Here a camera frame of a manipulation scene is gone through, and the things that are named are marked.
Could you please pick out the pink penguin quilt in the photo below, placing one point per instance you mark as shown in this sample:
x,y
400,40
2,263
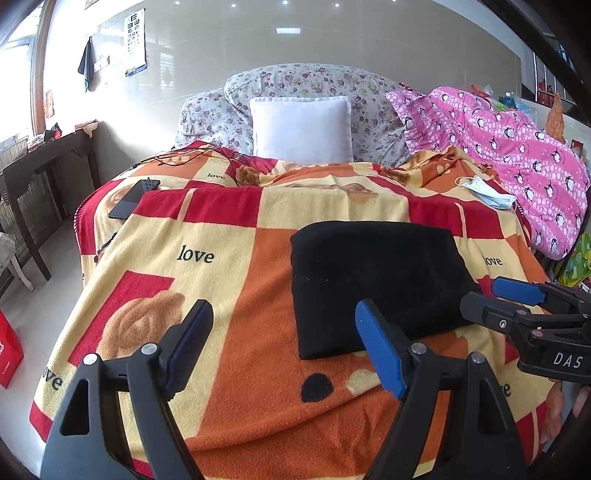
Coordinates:
x,y
548,180

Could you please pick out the white chair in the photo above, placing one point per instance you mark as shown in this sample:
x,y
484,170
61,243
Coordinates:
x,y
9,260

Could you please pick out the dark wooden desk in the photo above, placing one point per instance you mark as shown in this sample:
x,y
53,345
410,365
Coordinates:
x,y
35,171

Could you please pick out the red bag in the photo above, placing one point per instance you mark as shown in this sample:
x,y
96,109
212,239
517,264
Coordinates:
x,y
11,352

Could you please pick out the orange yellow red blanket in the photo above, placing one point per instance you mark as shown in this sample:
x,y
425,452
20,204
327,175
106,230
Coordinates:
x,y
218,228

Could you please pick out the wall calendar poster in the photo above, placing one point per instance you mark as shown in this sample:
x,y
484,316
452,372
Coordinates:
x,y
134,41

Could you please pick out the white square pillow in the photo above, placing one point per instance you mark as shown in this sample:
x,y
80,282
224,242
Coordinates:
x,y
305,131

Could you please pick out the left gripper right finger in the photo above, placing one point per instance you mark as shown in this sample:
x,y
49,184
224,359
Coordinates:
x,y
480,439

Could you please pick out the dark hanging cloth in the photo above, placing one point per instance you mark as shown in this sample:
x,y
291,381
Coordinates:
x,y
86,65

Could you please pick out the black remote control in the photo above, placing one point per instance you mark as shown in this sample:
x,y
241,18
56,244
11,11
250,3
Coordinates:
x,y
129,201

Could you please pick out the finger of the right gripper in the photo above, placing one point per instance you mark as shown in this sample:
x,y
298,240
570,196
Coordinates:
x,y
502,316
518,291

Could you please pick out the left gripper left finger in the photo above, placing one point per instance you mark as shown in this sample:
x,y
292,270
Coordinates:
x,y
87,439

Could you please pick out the right hand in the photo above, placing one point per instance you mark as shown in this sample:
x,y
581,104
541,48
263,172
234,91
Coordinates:
x,y
579,401

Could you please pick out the black pants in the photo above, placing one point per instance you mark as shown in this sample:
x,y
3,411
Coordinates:
x,y
413,273

